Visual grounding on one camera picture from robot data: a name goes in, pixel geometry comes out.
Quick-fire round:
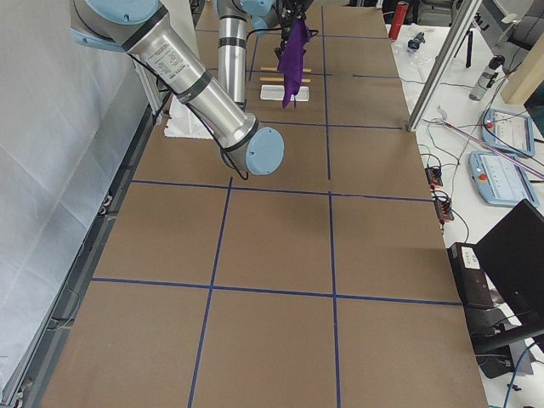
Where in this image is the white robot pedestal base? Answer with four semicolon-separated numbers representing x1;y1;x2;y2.
164;98;212;139

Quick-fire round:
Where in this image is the white rack base tray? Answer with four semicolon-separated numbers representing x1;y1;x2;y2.
259;84;310;102

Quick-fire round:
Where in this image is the black computer box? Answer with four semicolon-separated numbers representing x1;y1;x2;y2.
447;242;496;310

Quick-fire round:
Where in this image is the white curtain sheet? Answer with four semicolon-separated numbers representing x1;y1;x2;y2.
1;1;148;383

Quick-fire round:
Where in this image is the wooden rack rod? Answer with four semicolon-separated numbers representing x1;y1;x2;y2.
259;66;312;74
259;76;312;84

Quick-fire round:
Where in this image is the blue teach pendant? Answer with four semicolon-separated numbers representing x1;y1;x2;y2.
468;151;540;207
482;109;536;157

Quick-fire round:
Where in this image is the aluminium frame post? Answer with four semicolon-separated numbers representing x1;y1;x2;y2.
406;0;482;132

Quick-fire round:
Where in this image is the red cylinder tube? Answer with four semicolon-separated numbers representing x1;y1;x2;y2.
388;1;410;41

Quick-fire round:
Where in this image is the black camera cable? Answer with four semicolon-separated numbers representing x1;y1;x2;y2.
220;16;320;182

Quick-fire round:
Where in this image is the left wooden rack rod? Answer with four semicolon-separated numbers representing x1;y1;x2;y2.
259;76;312;84

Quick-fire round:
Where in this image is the black monitor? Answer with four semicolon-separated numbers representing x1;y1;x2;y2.
473;200;543;319

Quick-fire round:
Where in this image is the far blue teach pendant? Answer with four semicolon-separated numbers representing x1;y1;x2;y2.
482;109;536;157

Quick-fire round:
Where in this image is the far orange connector block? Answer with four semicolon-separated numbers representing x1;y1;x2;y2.
425;167;443;190

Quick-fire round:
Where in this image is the dark blue cloth bundle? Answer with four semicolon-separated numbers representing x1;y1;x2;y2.
407;31;426;52

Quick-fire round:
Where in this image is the right wooden rack rod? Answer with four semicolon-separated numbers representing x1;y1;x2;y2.
259;66;312;74

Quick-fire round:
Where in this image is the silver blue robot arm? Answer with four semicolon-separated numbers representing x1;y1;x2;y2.
69;1;285;175

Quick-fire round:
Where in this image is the purple towel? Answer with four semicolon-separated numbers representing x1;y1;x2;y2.
278;19;310;108

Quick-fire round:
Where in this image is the pink stick with green tip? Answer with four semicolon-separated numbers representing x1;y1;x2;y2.
440;121;544;179

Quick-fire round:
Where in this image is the near orange connector block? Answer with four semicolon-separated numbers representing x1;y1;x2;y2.
433;195;455;224

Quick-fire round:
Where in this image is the near blue teach pendant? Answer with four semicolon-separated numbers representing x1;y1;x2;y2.
468;151;540;207

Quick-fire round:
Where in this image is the orange connector block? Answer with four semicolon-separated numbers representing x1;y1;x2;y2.
425;167;443;190
433;195;455;224

